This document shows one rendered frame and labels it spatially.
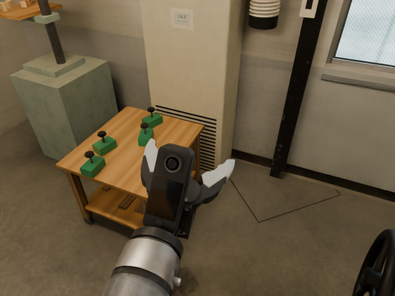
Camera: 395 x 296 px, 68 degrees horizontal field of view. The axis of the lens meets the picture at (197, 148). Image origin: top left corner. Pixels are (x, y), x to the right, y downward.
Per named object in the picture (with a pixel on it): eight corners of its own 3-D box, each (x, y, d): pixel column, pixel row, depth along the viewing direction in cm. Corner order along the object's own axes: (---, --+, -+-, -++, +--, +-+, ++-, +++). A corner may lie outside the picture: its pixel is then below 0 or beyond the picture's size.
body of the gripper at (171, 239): (156, 199, 51) (127, 262, 42) (158, 163, 45) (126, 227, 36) (198, 211, 50) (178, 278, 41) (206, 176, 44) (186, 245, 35)
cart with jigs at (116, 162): (137, 163, 232) (124, 90, 192) (203, 184, 214) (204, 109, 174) (79, 226, 186) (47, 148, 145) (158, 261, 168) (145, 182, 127)
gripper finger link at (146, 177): (134, 162, 48) (149, 204, 42) (134, 155, 47) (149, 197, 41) (162, 158, 50) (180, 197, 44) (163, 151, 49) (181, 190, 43)
